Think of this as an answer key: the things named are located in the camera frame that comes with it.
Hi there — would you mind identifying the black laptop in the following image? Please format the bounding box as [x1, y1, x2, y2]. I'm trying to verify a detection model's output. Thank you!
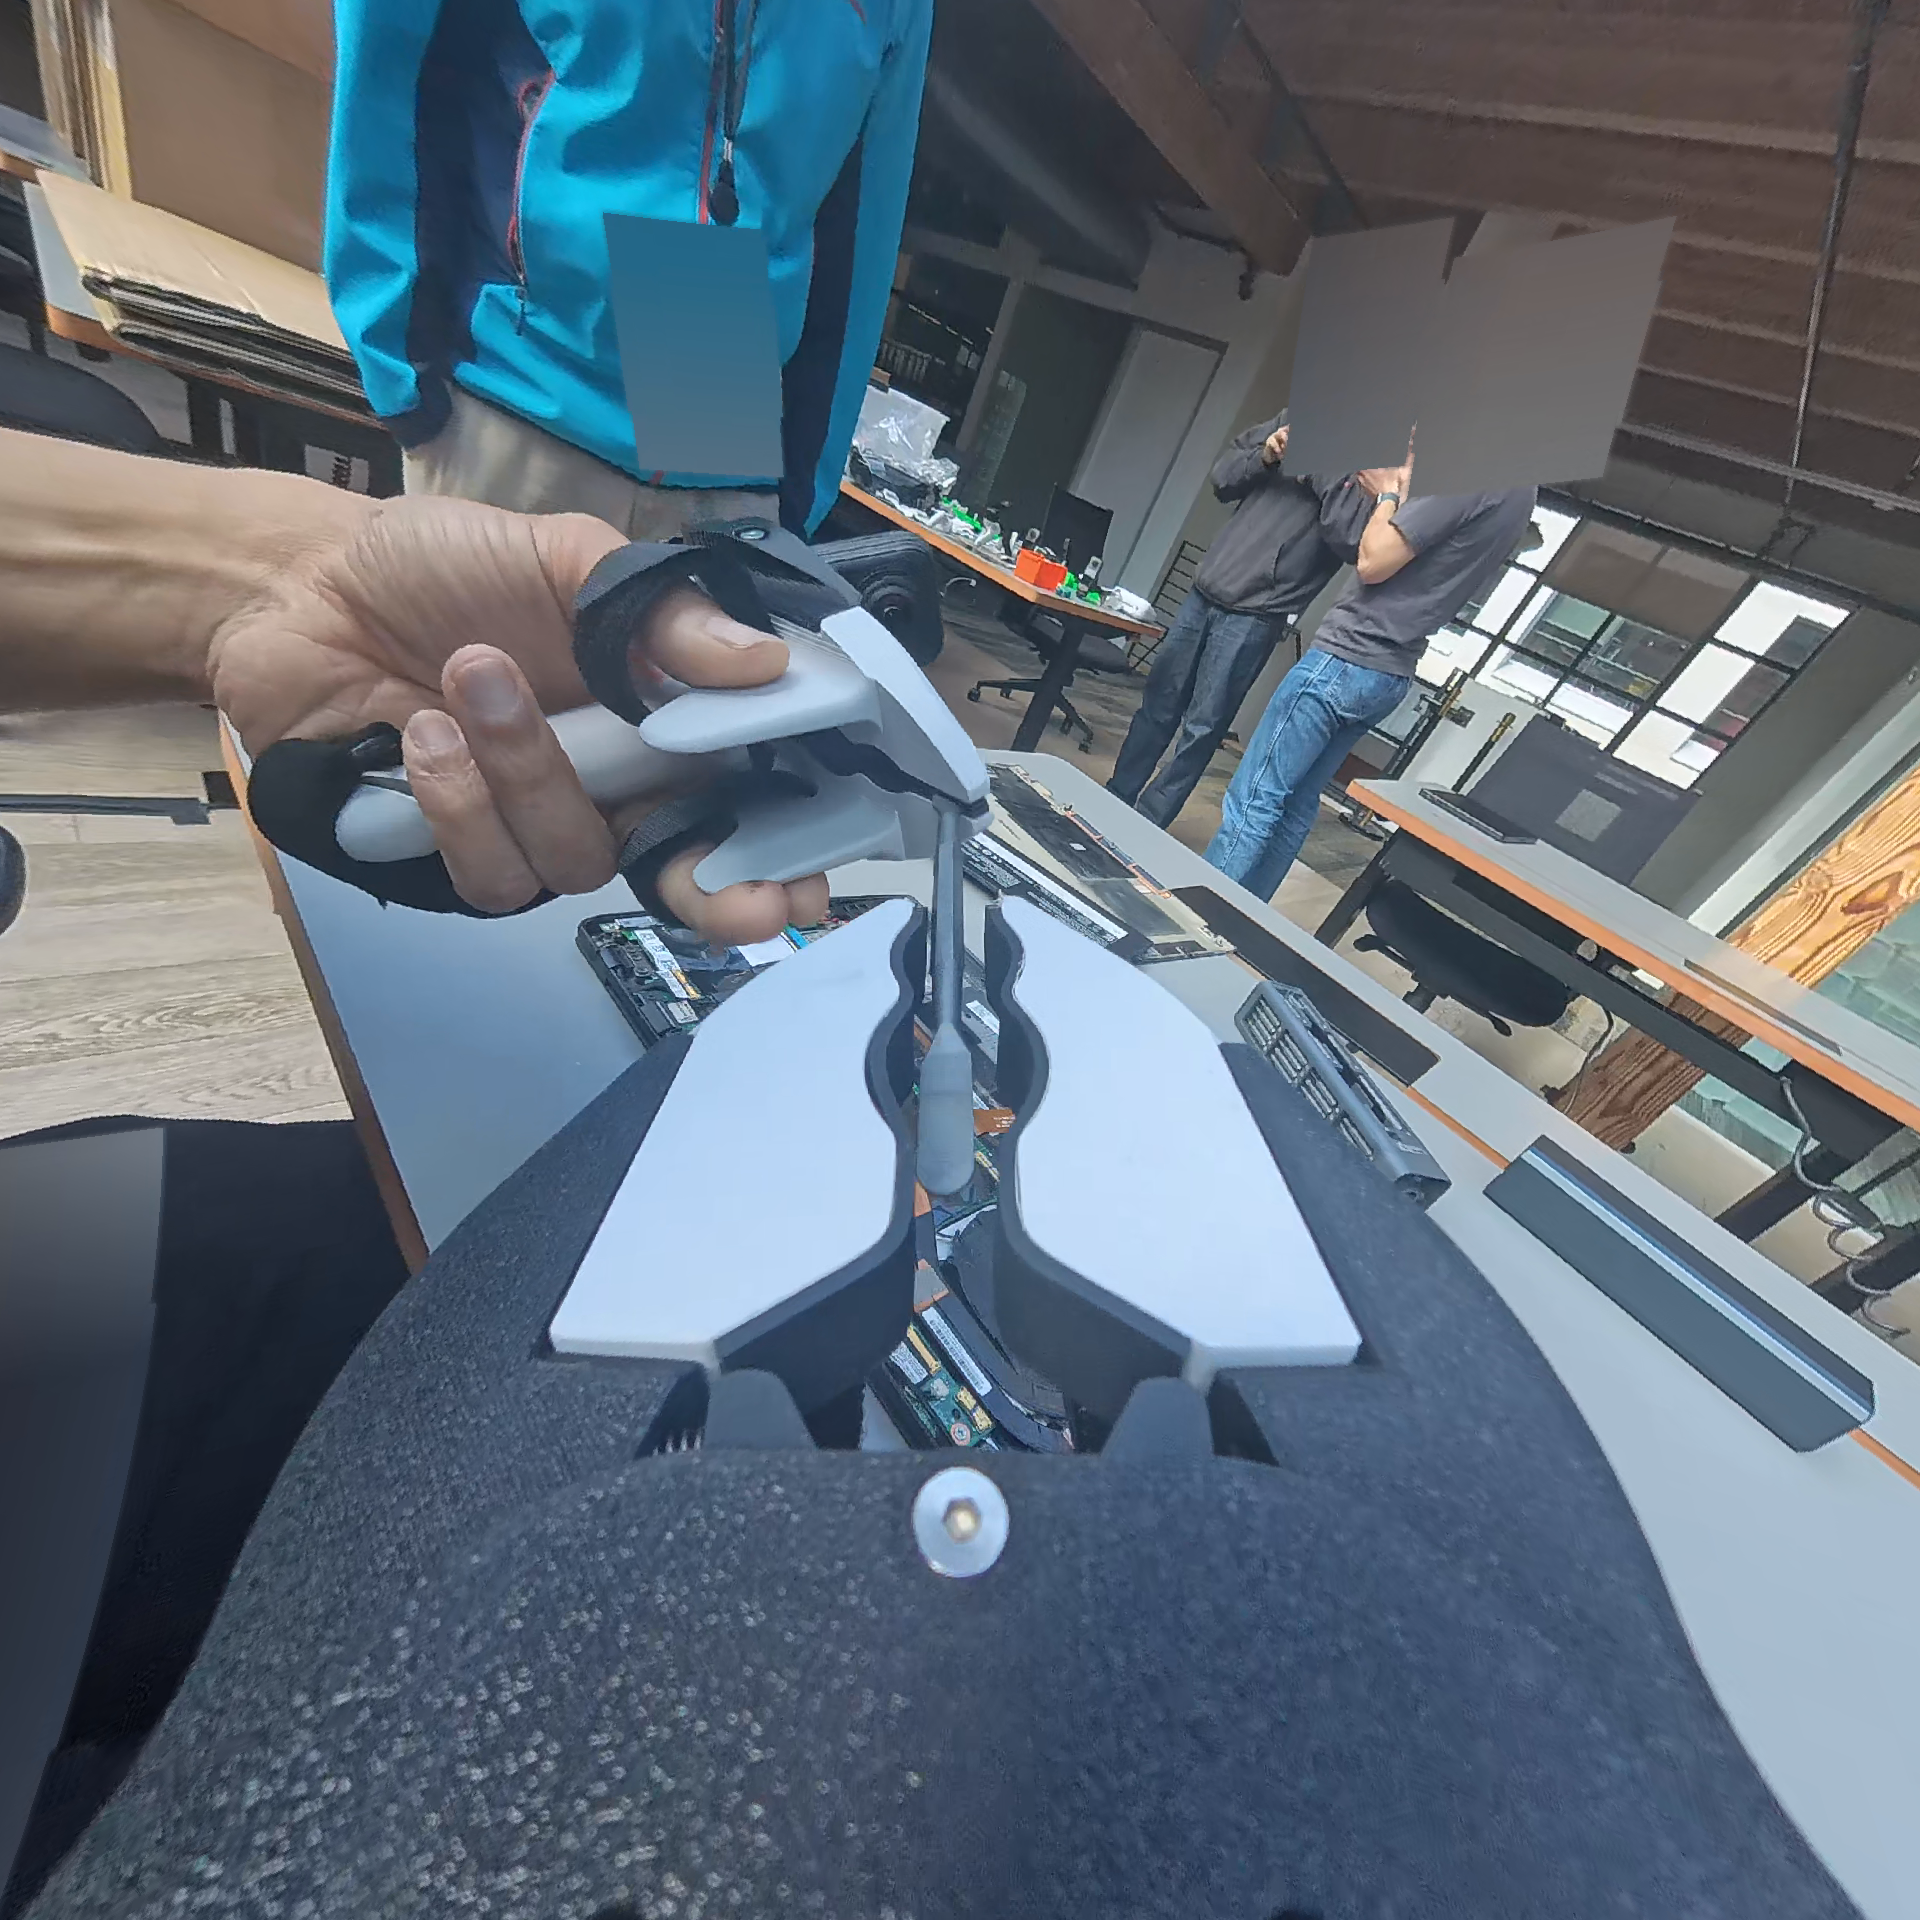
[574, 892, 1085, 1456]

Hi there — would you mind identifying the orange edged side desk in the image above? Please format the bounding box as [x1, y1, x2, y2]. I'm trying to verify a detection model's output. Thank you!
[1347, 777, 1920, 1248]

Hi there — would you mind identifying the person's left forearm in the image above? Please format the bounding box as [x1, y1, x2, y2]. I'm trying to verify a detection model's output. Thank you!
[0, 424, 362, 717]

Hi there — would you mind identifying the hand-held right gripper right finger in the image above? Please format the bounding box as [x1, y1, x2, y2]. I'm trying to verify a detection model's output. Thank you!
[983, 893, 1367, 1393]

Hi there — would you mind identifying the black framed window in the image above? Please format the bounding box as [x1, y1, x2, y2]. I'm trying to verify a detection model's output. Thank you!
[1431, 503, 1863, 797]

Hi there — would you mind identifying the grey handled pry tool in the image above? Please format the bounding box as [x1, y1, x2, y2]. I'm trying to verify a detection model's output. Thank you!
[911, 792, 992, 1197]

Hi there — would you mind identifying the dark grey bit tray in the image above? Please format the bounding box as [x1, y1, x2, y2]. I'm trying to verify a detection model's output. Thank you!
[1231, 978, 1453, 1211]

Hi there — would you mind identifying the wooden beam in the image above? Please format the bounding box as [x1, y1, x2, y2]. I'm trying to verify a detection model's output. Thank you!
[1556, 757, 1920, 1161]

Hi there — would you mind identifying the black office chair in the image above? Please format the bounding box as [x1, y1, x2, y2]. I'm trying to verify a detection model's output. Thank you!
[965, 608, 1144, 754]
[1352, 874, 1579, 1040]

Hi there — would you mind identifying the cluttered background work desk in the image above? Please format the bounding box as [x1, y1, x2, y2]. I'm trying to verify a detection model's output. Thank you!
[836, 477, 1174, 754]

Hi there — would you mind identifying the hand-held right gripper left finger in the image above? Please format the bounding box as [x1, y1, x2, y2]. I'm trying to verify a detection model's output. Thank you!
[546, 896, 927, 1376]

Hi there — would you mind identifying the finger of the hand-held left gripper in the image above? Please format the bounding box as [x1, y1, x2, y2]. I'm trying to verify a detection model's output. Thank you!
[819, 604, 997, 823]
[756, 720, 992, 874]

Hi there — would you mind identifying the dark grey case sleeve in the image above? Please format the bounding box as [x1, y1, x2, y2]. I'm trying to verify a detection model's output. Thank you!
[1480, 1132, 1880, 1453]

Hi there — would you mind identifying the person's left hand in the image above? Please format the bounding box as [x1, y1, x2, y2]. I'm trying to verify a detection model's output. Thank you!
[207, 496, 836, 947]

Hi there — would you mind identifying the person's dark clothing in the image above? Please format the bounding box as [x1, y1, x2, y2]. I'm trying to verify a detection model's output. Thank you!
[0, 1117, 436, 1893]

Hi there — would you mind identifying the coiled cable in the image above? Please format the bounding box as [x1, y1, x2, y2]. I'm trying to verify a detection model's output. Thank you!
[1784, 1072, 1920, 1328]

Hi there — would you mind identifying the cardboard stack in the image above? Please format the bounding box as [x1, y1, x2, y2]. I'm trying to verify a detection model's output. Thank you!
[27, 162, 378, 410]

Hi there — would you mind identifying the dark laptop screen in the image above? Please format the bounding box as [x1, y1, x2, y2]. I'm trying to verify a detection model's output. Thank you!
[1462, 714, 1728, 852]

